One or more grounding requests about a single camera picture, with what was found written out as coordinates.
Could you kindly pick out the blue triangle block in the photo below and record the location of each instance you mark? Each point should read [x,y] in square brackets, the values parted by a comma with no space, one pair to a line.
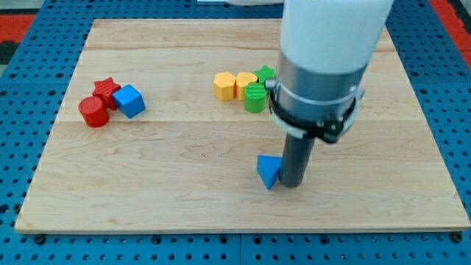
[268,168]

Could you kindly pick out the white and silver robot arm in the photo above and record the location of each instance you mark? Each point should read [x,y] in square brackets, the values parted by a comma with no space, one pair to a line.
[325,47]

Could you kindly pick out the green cylinder block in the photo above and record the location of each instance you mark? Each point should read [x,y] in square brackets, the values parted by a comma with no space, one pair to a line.
[255,98]

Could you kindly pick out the yellow hexagon block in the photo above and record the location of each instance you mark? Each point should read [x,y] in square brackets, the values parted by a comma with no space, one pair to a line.
[224,86]

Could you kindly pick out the yellow rounded block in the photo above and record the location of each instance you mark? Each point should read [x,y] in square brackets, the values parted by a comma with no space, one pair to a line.
[242,80]

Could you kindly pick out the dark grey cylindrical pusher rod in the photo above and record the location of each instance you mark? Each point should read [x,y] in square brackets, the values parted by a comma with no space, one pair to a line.
[296,154]

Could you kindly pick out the green star block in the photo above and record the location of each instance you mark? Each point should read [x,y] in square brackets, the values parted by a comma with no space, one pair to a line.
[264,73]

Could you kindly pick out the light wooden board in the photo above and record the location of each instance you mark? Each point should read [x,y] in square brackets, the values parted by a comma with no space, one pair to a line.
[187,163]

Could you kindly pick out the blue cube block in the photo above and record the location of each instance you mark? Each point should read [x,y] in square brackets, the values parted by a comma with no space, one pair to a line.
[129,101]

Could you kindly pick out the red star block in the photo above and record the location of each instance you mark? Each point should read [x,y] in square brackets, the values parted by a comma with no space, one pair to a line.
[105,89]

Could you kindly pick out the red cylinder block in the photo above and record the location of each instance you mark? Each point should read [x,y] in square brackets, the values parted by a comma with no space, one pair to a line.
[93,111]

